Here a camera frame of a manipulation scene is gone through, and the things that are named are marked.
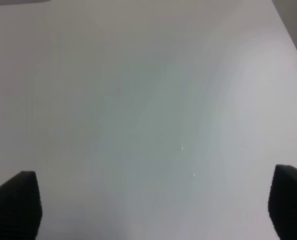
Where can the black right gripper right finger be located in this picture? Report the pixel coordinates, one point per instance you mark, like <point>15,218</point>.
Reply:
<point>282,202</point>

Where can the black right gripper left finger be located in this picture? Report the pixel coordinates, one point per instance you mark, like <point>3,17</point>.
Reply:
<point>20,207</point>

